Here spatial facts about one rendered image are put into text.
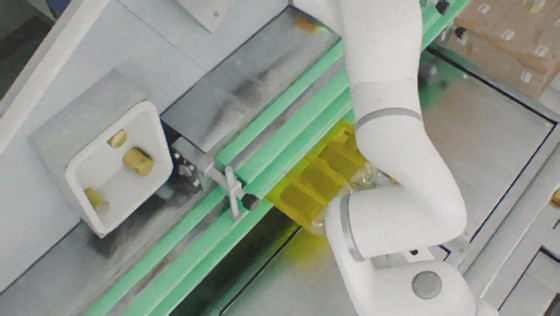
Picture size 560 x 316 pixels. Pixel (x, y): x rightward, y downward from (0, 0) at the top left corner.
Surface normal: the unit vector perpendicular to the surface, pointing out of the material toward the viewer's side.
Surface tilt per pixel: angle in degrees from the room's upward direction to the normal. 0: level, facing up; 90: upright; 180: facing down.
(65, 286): 90
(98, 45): 0
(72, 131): 90
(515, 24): 86
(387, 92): 91
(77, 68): 0
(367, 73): 76
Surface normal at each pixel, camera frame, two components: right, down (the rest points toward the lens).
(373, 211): -0.40, -0.34
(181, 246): 0.00, -0.54
